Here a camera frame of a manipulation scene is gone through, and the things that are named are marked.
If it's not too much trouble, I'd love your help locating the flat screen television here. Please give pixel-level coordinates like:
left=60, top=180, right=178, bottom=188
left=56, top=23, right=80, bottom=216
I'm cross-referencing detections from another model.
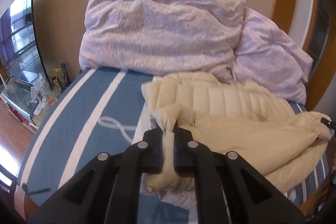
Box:
left=1, top=0, right=51, bottom=87

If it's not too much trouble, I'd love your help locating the wooden tv cabinet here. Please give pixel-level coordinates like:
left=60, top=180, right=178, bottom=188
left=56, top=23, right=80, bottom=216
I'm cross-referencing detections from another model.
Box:
left=1, top=82, right=38, bottom=132

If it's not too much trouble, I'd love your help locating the beige quilted down jacket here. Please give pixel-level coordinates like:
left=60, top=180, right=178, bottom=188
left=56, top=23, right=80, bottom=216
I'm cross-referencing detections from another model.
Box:
left=141, top=72, right=331, bottom=210

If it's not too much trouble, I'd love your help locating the blue white striped bedsheet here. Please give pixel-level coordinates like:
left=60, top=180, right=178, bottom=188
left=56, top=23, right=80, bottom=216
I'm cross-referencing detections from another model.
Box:
left=19, top=68, right=335, bottom=223

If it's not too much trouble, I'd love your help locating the lilac floral duvet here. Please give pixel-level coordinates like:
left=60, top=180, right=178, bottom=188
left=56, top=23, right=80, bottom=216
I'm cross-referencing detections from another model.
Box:
left=79, top=0, right=313, bottom=104

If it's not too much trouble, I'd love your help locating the wooden wall shelf niche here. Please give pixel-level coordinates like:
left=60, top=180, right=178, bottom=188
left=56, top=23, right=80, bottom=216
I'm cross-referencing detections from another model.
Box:
left=272, top=0, right=335, bottom=115

